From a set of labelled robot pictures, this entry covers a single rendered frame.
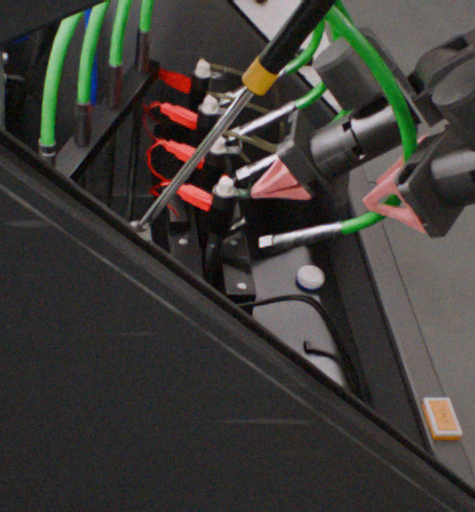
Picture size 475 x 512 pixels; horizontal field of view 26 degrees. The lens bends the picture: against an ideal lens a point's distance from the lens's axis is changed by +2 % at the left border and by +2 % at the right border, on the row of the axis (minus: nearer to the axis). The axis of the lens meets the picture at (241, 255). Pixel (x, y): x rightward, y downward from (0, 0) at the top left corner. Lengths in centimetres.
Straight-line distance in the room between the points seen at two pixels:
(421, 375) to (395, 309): 11
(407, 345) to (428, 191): 35
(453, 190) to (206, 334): 28
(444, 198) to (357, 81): 17
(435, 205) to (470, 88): 14
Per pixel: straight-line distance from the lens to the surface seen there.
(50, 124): 111
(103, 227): 75
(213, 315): 82
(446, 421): 119
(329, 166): 112
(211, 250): 123
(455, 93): 89
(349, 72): 107
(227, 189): 117
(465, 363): 265
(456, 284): 285
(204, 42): 143
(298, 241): 109
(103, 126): 126
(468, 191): 95
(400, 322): 130
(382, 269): 136
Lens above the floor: 184
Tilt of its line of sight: 42 degrees down
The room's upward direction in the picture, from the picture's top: 11 degrees clockwise
